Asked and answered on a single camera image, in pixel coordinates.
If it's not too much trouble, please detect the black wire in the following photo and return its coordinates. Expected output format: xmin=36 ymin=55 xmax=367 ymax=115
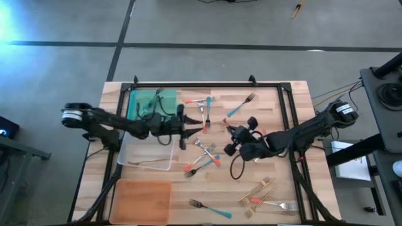
xmin=311 ymin=80 xmax=362 ymax=100

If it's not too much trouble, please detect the orange plastic bin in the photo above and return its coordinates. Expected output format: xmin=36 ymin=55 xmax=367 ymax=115
xmin=109 ymin=178 xmax=173 ymax=226

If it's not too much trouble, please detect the grey metal table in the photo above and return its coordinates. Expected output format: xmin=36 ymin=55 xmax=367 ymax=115
xmin=0 ymin=134 xmax=53 ymax=225

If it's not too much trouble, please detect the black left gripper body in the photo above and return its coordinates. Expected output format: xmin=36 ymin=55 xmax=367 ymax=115
xmin=168 ymin=103 xmax=188 ymax=151

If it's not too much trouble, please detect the yellow extension cord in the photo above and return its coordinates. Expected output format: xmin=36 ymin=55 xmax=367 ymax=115
xmin=291 ymin=0 xmax=308 ymax=19

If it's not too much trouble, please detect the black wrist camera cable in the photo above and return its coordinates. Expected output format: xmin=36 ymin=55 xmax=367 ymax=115
xmin=229 ymin=153 xmax=249 ymax=180

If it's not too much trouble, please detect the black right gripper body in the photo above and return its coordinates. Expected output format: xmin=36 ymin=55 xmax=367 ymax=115
xmin=223 ymin=116 xmax=260 ymax=158

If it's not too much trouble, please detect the black electronics box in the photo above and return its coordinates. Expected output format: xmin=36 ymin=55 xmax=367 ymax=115
xmin=0 ymin=115 xmax=20 ymax=139

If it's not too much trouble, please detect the clear plastic bin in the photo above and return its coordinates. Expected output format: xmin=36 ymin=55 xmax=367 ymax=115
xmin=117 ymin=130 xmax=177 ymax=172

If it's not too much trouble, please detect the coiled black cable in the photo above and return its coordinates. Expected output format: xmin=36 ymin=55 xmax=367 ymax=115
xmin=376 ymin=82 xmax=402 ymax=111

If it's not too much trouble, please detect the yellow wire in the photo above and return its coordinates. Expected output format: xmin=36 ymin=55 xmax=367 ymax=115
xmin=313 ymin=84 xmax=362 ymax=109

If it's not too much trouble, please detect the teal plastic bin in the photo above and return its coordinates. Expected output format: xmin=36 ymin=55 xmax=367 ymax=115
xmin=126 ymin=89 xmax=179 ymax=124

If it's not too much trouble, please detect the black metal table frame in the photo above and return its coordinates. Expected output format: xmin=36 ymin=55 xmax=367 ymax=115
xmin=67 ymin=81 xmax=343 ymax=224

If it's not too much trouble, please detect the white cardboard box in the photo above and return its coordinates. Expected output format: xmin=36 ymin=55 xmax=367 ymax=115
xmin=330 ymin=140 xmax=372 ymax=182

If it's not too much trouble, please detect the black side table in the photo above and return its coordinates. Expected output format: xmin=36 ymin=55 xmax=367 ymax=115
xmin=359 ymin=51 xmax=402 ymax=154

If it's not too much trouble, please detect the black metal beam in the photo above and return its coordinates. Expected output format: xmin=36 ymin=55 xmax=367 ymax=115
xmin=325 ymin=133 xmax=386 ymax=168

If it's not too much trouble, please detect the white insulated bottle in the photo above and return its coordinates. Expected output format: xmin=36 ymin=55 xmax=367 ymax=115
xmin=391 ymin=159 xmax=402 ymax=179

